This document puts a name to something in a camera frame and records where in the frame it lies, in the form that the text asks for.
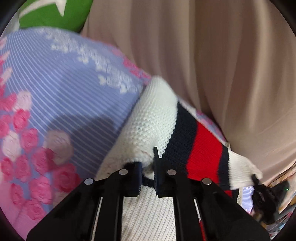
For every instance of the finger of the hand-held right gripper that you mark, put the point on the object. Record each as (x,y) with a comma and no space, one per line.
(258,194)

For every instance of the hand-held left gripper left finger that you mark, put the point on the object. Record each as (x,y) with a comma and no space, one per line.
(136,179)

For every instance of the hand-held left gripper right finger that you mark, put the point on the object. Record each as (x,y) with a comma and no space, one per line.
(157,178)

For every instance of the white knit striped sweater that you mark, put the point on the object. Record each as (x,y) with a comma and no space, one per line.
(150,120)

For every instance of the floral pink blue bedsheet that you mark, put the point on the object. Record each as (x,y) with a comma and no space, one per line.
(57,92)

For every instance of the beige curtain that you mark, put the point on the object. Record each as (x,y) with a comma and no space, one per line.
(208,58)

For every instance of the green white pillow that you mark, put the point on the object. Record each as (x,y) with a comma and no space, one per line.
(55,14)

